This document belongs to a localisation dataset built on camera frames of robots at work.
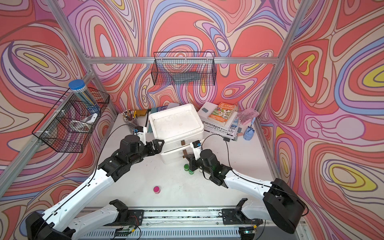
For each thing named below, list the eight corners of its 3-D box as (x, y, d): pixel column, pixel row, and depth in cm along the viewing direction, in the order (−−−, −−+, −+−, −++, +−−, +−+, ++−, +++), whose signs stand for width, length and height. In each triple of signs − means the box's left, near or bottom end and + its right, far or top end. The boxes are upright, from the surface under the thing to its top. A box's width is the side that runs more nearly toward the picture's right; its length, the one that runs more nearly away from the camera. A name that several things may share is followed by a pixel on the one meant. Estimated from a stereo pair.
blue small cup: (244, 140, 105) (247, 132, 98) (242, 134, 108) (246, 126, 101) (251, 140, 105) (255, 132, 98) (249, 134, 108) (253, 126, 101)
